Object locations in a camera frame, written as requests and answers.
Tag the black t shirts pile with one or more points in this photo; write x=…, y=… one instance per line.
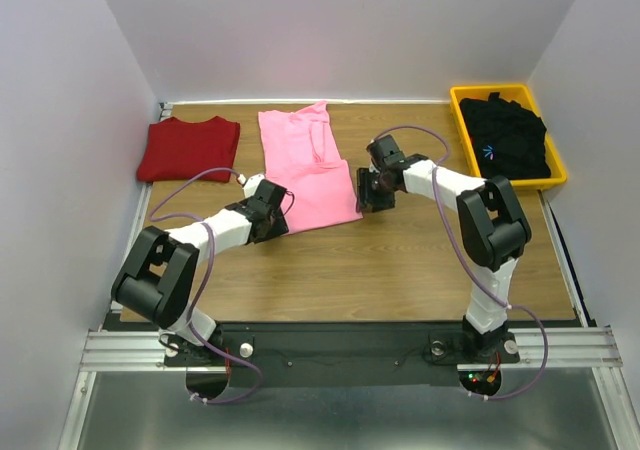
x=507, y=139

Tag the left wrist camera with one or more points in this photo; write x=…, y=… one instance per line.
x=259, y=188

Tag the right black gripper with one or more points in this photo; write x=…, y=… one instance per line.
x=366, y=196

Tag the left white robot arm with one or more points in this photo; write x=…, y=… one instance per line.
x=165, y=272

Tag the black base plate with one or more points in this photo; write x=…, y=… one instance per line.
x=339, y=354

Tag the aluminium frame rail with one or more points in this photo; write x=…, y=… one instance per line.
x=141, y=351

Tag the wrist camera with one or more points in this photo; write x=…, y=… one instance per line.
x=259, y=188
x=385, y=153

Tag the yellow plastic bin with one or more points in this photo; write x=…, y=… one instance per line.
x=521, y=94

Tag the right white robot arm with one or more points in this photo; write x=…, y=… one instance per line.
x=486, y=227

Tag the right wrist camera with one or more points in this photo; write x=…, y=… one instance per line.
x=385, y=153

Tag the pink t shirt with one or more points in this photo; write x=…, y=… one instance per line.
x=301, y=155

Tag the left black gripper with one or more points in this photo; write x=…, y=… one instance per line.
x=279, y=228

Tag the folded red t shirt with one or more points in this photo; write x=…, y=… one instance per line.
x=178, y=150

